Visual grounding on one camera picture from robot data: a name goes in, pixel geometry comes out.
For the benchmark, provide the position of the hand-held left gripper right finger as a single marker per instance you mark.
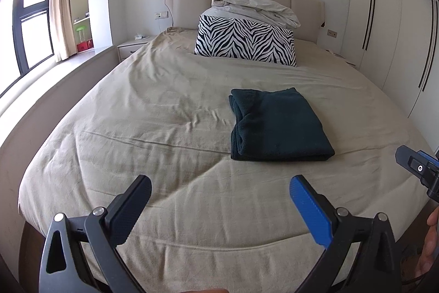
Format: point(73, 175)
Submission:
point(308, 207)

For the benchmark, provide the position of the green lamp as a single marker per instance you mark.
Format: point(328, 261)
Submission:
point(81, 32)

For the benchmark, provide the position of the folded white duvet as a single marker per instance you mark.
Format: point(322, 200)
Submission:
point(253, 6)

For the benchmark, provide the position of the wall socket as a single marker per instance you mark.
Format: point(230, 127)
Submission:
point(332, 34)
point(161, 15)

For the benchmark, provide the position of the red box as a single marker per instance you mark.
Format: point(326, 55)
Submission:
point(85, 46)

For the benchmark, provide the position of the tissue box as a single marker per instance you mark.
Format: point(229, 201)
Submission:
point(140, 37)

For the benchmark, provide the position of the bed with beige sheet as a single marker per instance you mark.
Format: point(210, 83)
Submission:
point(154, 124)

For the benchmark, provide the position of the black framed window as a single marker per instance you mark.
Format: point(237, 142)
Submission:
point(34, 32)

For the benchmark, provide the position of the zebra print pillow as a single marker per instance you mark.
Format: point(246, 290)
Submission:
point(240, 39)

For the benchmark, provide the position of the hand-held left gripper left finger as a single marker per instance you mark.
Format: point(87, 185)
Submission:
point(127, 210)

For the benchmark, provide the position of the person's right hand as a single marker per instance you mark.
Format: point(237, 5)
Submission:
point(430, 251)

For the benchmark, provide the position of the white window ledge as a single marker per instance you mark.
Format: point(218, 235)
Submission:
point(68, 73)

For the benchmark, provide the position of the beige curtain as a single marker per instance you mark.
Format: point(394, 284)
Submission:
point(61, 4)

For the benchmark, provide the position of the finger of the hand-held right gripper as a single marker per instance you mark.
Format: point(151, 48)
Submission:
point(411, 162)
point(428, 156)

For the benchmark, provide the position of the dark green sweater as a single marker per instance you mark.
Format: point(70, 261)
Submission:
point(284, 124)

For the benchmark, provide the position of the white wardrobe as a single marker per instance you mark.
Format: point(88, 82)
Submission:
point(394, 21)

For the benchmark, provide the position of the beige padded headboard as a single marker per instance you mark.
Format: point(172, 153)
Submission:
point(192, 1)

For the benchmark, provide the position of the white nightstand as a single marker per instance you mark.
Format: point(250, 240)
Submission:
point(130, 47)

